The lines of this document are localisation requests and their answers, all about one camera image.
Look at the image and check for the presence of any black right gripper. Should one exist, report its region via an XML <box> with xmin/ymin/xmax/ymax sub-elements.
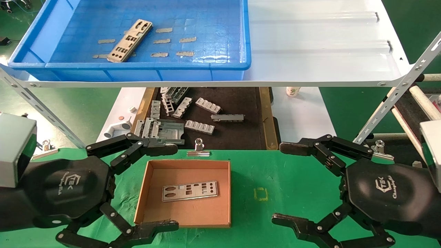
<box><xmin>271</xmin><ymin>134</ymin><xmax>434</xmax><ymax>248</ymax></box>

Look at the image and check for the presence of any white metal shelf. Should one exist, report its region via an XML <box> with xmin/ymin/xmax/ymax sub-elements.
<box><xmin>0</xmin><ymin>0</ymin><xmax>412</xmax><ymax>88</ymax></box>

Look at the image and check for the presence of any grey perforated shelf strut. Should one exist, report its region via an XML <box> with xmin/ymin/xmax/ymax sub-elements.
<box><xmin>353</xmin><ymin>32</ymin><xmax>441</xmax><ymax>144</ymax></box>
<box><xmin>0</xmin><ymin>67</ymin><xmax>86</xmax><ymax>149</ymax></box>

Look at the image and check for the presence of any black wheeled chair base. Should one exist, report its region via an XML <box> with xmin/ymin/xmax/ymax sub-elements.
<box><xmin>0</xmin><ymin>0</ymin><xmax>32</xmax><ymax>14</ymax></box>

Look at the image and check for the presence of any silver metal I/O shield plate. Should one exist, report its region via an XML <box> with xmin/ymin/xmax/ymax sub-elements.
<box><xmin>107</xmin><ymin>19</ymin><xmax>153</xmax><ymax>63</ymax></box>
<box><xmin>162</xmin><ymin>180</ymin><xmax>218</xmax><ymax>203</ymax></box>

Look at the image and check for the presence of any silver binder clip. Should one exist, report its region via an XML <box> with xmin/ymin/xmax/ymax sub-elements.
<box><xmin>34</xmin><ymin>139</ymin><xmax>59</xmax><ymax>160</ymax></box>
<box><xmin>187</xmin><ymin>138</ymin><xmax>211</xmax><ymax>157</ymax></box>
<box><xmin>370</xmin><ymin>139</ymin><xmax>395</xmax><ymax>161</ymax></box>

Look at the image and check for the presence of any white plastic pipe fitting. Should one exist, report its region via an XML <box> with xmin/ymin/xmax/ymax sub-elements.
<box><xmin>103</xmin><ymin>116</ymin><xmax>132</xmax><ymax>138</ymax></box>

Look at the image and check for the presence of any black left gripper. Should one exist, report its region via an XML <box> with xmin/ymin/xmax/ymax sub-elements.
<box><xmin>23</xmin><ymin>133</ymin><xmax>179</xmax><ymax>248</ymax></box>

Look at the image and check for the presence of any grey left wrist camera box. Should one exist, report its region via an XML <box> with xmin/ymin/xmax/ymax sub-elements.
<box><xmin>0</xmin><ymin>113</ymin><xmax>37</xmax><ymax>188</ymax></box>

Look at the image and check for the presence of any grey metal bar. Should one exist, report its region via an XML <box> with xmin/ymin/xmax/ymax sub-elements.
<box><xmin>211</xmin><ymin>114</ymin><xmax>245</xmax><ymax>123</ymax></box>

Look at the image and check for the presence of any white tube with red stripe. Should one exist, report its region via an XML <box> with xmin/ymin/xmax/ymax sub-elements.
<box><xmin>391</xmin><ymin>107</ymin><xmax>426</xmax><ymax>162</ymax></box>

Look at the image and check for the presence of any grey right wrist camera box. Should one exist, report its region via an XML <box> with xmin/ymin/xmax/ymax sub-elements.
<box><xmin>420</xmin><ymin>120</ymin><xmax>441</xmax><ymax>193</ymax></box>

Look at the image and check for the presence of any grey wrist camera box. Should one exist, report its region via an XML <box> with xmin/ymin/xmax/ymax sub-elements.
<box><xmin>420</xmin><ymin>120</ymin><xmax>441</xmax><ymax>193</ymax></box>
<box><xmin>0</xmin><ymin>113</ymin><xmax>37</xmax><ymax>188</ymax></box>

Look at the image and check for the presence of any blue plastic tray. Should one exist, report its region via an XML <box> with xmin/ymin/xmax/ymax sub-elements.
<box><xmin>8</xmin><ymin>0</ymin><xmax>251</xmax><ymax>82</ymax></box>

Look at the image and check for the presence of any brown cardboard box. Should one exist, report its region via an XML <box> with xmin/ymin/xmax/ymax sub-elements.
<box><xmin>134</xmin><ymin>159</ymin><xmax>232</xmax><ymax>228</ymax></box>

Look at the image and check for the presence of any ribbed silver metal bracket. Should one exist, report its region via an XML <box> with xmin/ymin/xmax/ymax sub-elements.
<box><xmin>195</xmin><ymin>98</ymin><xmax>222</xmax><ymax>114</ymax></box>
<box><xmin>184</xmin><ymin>120</ymin><xmax>215</xmax><ymax>135</ymax></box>

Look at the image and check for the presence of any green cloth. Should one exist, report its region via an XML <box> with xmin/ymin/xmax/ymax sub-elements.
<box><xmin>0</xmin><ymin>147</ymin><xmax>441</xmax><ymax>248</ymax></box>

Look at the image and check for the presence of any black tray with wooden frame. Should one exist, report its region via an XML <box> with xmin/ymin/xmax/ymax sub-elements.
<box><xmin>125</xmin><ymin>87</ymin><xmax>282</xmax><ymax>151</ymax></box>

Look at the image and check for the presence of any dark slotted metal bracket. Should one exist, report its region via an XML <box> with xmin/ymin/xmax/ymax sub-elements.
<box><xmin>160</xmin><ymin>87</ymin><xmax>190</xmax><ymax>104</ymax></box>

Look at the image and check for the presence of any flat grey metal plate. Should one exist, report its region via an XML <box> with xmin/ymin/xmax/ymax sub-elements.
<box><xmin>148</xmin><ymin>119</ymin><xmax>185</xmax><ymax>145</ymax></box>

